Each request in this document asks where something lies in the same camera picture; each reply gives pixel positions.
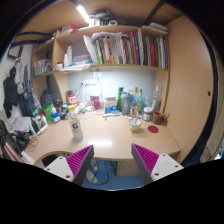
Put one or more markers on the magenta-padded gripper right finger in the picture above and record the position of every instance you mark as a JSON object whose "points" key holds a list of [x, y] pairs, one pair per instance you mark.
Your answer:
{"points": [[146, 160]]}

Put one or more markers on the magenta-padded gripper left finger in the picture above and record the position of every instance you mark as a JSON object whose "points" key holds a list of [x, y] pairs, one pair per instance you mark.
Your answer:
{"points": [[78, 160]]}

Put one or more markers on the clear drink bottle yellow cap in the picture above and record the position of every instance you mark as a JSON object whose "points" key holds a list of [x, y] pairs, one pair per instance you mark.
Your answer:
{"points": [[76, 126]]}

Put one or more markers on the flat round red coaster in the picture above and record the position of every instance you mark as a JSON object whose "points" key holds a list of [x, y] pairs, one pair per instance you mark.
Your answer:
{"points": [[153, 129]]}

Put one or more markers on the white cup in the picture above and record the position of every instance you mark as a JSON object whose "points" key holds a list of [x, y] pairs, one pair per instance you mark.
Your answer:
{"points": [[135, 126]]}

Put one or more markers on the brown mug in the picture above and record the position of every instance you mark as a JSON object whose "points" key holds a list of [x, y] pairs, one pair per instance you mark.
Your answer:
{"points": [[157, 117]]}

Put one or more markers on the brown jar white lid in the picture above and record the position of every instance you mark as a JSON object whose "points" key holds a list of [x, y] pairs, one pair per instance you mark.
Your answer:
{"points": [[147, 114]]}

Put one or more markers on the green plastic container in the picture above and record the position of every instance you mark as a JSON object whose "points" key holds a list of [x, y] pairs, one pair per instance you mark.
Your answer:
{"points": [[48, 113]]}

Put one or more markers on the light blue hairbrush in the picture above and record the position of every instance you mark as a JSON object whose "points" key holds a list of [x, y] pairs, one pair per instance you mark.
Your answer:
{"points": [[111, 114]]}

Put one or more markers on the green bottle green cap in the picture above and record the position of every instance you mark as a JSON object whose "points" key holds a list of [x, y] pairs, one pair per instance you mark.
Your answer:
{"points": [[140, 101]]}

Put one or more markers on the grey shaker bottle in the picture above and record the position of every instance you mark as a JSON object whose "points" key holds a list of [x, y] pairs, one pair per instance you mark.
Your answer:
{"points": [[125, 105]]}

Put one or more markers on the pink pouch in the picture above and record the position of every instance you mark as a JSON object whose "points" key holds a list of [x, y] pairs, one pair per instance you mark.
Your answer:
{"points": [[95, 102]]}

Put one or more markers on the tall clear glass bottle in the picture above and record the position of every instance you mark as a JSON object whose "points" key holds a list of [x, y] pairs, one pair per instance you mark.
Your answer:
{"points": [[156, 100]]}

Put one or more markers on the white and blue box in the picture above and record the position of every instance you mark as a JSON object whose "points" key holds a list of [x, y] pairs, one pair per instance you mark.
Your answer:
{"points": [[110, 106]]}

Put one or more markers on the green glass bottle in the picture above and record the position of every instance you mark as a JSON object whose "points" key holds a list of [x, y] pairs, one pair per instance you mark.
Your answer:
{"points": [[119, 98]]}

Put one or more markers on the black bag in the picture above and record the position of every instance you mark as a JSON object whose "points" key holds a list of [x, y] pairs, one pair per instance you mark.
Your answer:
{"points": [[13, 141]]}

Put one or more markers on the black box device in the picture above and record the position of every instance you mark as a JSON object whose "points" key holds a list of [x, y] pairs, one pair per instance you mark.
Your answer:
{"points": [[46, 98]]}

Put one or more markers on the hanging dark clothes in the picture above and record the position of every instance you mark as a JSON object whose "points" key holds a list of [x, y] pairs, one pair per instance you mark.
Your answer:
{"points": [[11, 90]]}

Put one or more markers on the wooden shelf unit with books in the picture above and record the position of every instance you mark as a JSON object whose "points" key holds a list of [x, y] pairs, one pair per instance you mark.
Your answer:
{"points": [[126, 50]]}

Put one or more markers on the ceiling light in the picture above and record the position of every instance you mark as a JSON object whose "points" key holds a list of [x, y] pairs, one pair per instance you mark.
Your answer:
{"points": [[83, 14]]}

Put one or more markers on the white wall power strip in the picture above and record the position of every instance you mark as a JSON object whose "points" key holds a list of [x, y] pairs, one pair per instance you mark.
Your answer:
{"points": [[90, 82]]}

